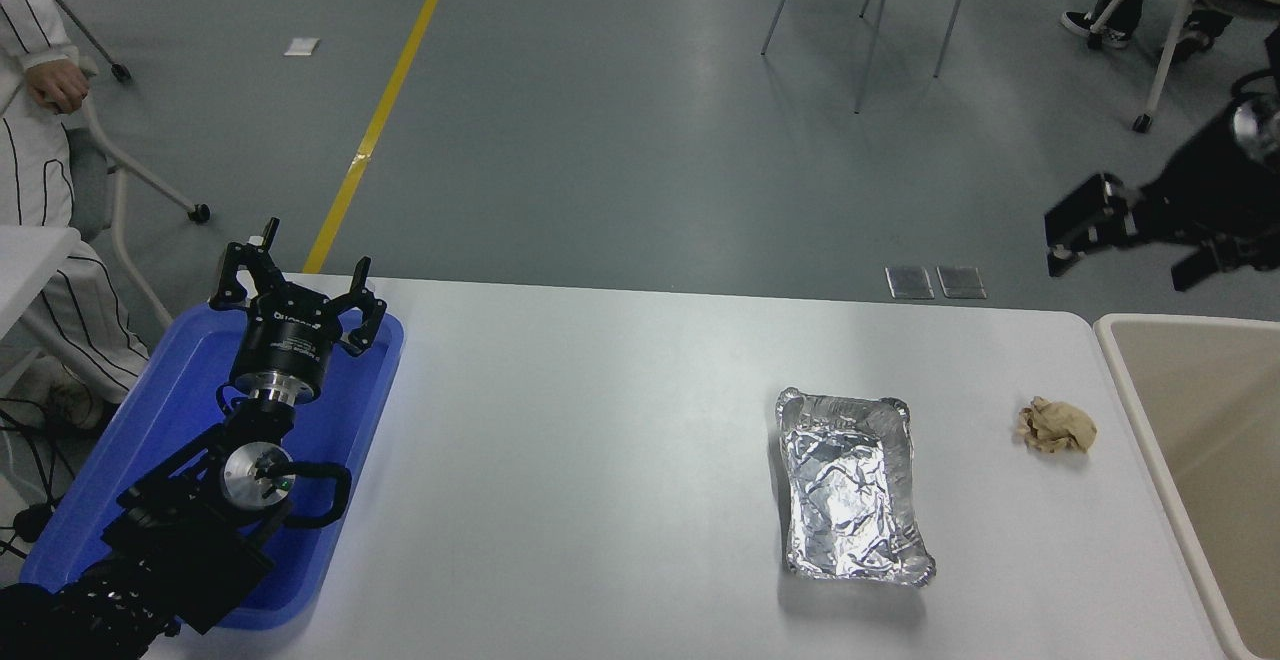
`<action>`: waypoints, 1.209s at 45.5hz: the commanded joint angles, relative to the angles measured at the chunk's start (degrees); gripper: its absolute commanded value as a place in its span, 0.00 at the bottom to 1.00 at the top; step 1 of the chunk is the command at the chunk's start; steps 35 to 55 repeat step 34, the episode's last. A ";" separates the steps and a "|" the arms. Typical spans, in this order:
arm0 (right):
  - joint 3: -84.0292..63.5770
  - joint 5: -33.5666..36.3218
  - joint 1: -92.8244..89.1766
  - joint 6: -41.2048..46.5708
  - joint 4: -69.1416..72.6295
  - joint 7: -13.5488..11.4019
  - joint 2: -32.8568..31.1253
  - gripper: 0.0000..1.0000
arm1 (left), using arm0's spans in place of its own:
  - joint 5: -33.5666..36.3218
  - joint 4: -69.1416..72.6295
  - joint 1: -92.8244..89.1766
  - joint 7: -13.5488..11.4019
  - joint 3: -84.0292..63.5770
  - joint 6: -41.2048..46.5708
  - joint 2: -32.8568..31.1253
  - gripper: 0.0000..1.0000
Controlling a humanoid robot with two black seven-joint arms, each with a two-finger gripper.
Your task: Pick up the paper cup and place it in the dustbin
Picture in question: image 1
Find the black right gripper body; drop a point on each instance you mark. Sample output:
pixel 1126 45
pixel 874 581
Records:
pixel 1200 195

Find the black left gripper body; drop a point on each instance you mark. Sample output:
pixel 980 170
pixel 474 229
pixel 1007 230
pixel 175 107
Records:
pixel 285 345

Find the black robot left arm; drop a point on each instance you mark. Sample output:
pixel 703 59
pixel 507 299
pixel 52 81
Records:
pixel 180 540

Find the person's left hand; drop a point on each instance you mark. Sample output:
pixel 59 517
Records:
pixel 57 88

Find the blue plastic tray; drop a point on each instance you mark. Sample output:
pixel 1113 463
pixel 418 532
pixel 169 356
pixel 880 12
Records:
pixel 170 390

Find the metal floor plate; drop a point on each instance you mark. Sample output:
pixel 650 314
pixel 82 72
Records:
pixel 962 283
pixel 910 284

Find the white-framed wheeled chair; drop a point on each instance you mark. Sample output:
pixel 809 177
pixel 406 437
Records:
pixel 1165 55

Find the large pale bin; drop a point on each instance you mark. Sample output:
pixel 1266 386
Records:
pixel 1220 420

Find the grey wheeled office chair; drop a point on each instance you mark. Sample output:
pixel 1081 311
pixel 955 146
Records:
pixel 88 185

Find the crumpled tan paper ball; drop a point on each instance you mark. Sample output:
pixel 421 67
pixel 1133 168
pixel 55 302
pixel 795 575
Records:
pixel 1055 428

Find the small white side table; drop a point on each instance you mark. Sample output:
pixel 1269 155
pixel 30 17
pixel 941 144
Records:
pixel 30 260

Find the crinkled foil tray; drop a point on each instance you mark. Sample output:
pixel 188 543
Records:
pixel 850 490

